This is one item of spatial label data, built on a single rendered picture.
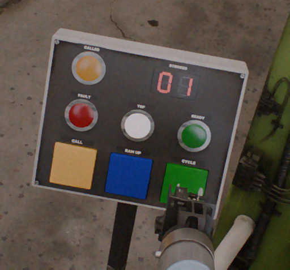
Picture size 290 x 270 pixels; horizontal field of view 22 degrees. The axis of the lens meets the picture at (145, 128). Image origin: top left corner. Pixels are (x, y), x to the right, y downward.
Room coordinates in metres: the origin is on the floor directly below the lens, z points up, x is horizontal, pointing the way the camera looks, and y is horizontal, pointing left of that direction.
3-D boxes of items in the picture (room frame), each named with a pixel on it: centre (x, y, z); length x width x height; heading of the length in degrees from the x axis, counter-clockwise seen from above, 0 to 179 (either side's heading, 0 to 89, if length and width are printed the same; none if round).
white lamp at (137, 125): (0.91, 0.01, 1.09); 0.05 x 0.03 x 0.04; 65
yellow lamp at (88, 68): (0.95, 0.11, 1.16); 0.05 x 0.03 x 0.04; 65
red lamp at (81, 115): (0.91, 0.11, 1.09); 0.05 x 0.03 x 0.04; 65
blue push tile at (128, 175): (0.86, 0.01, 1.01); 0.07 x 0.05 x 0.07; 90
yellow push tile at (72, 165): (0.86, 0.11, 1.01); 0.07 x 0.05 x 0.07; 90
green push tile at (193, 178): (0.86, -0.09, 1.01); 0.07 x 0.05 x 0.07; 90
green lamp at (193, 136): (0.91, -0.09, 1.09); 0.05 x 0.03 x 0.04; 65
